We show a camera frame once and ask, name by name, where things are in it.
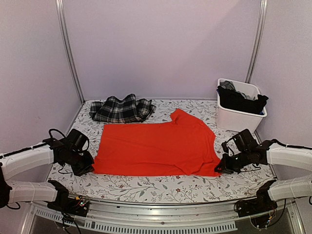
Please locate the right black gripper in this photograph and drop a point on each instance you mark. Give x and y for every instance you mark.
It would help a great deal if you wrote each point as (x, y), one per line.
(225, 167)

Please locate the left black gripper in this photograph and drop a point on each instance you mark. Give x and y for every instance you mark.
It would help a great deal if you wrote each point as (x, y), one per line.
(87, 168)

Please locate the red orange garment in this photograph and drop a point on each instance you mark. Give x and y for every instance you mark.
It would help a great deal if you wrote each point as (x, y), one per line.
(183, 146)

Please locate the black white plaid skirt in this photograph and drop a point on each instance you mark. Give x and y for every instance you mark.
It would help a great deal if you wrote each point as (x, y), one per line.
(127, 110)

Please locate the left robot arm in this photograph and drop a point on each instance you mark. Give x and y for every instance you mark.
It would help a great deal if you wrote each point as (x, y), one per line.
(71, 150)

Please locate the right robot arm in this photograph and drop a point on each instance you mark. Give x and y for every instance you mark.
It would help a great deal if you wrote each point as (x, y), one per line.
(271, 152)

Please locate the floral patterned table mat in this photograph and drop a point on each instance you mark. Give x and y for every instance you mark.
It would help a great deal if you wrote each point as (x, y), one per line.
(170, 189)

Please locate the black garment in bin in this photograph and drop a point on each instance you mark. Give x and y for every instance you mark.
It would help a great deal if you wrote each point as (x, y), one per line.
(234, 100)

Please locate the grey garment in bin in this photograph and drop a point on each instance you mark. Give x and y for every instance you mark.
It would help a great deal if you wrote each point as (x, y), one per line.
(227, 85)

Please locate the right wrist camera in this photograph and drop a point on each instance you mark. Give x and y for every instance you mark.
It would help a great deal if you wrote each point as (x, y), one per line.
(226, 149)

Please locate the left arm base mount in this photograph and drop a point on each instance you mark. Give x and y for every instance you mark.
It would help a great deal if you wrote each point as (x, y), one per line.
(65, 204)

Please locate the aluminium front rail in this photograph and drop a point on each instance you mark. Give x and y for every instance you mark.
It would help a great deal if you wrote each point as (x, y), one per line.
(115, 217)

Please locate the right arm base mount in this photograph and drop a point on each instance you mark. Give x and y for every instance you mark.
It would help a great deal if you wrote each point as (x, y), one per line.
(262, 202)

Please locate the left aluminium frame post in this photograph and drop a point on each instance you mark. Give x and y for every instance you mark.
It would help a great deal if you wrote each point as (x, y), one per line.
(68, 49)

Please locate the aluminium frame post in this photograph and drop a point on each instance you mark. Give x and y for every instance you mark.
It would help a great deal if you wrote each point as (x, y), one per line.
(68, 49)
(257, 39)

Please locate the right aluminium frame post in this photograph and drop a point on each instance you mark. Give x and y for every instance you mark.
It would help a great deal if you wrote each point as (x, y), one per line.
(257, 39)

